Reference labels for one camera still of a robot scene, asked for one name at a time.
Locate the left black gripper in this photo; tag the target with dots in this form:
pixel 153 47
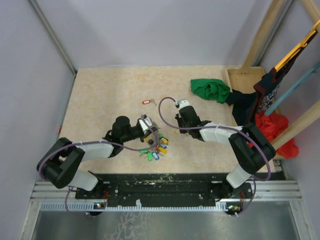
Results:
pixel 154 129

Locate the large keyring with tagged keys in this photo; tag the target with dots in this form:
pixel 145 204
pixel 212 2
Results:
pixel 156 145

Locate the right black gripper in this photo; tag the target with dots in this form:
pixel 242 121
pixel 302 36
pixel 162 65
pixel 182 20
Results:
pixel 179 119

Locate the key with yellow tag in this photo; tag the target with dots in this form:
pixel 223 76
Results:
pixel 176 132

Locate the key with red tag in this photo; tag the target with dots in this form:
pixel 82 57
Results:
pixel 149 101

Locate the green cloth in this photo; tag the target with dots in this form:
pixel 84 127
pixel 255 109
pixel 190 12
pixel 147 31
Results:
pixel 210 89

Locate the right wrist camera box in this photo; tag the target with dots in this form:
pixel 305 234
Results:
pixel 181 103

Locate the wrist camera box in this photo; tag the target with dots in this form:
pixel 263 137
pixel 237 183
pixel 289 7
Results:
pixel 181 103
pixel 147 124

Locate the yellow hanger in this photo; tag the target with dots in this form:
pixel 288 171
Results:
pixel 301 45

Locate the red cloth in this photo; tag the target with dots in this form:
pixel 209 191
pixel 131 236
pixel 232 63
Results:
pixel 272 126

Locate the aluminium rail frame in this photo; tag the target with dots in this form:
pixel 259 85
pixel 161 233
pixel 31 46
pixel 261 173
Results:
pixel 45 196

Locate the wooden rack frame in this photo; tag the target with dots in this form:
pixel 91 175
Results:
pixel 244 78

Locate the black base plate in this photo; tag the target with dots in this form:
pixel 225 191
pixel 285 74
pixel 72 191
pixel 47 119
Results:
pixel 160 190

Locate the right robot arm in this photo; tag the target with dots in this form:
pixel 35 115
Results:
pixel 250 147

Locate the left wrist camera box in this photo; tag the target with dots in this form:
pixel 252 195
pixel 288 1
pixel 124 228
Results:
pixel 147 124

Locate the light blue hanger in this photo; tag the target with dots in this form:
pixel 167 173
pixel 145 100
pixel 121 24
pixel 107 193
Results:
pixel 314 69

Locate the grey corner wall post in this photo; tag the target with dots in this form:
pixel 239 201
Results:
pixel 52 35

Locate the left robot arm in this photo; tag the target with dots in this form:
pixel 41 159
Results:
pixel 60 165

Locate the dark navy shirt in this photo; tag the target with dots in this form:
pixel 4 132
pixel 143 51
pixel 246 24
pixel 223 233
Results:
pixel 247 105

